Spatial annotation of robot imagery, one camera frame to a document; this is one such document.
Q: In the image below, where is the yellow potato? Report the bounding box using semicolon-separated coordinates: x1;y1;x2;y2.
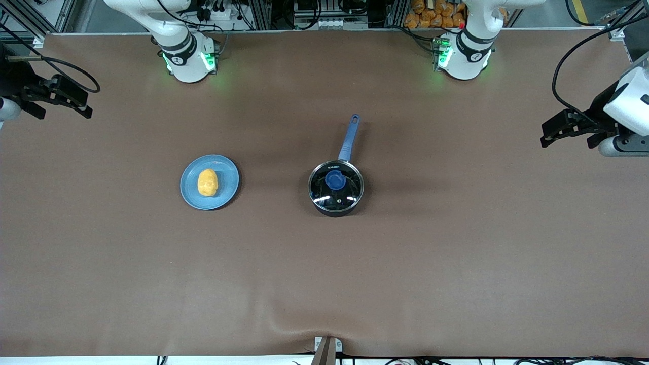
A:
197;169;219;197

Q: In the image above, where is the glass lid with blue knob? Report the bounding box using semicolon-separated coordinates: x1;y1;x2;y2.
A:
309;161;364;212

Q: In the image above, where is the small electronics box with connectors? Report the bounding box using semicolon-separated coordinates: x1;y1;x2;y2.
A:
432;36;452;70
203;38;220;71

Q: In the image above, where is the bag of orange buns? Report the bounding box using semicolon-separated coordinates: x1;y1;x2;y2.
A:
404;0;467;29

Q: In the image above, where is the round blue plate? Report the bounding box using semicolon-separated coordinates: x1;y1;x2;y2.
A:
180;155;240;211

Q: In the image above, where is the white power strip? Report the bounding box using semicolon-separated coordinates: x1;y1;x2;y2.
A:
294;18;341;30

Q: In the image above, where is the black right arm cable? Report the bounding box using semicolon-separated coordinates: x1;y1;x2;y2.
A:
0;23;101;94

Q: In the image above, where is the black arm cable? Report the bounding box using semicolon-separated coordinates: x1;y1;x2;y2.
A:
552;0;649;127
0;23;101;94

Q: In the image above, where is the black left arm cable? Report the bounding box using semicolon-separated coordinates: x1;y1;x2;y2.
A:
552;0;649;127

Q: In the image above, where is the aluminium frame profile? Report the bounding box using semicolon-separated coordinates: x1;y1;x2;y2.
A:
0;0;77;42
606;5;649;42

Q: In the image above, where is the black pot with blue handle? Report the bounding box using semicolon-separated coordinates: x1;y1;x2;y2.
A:
308;114;365;218

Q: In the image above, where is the metal table edge bracket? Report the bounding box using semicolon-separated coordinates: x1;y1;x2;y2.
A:
314;336;343;365

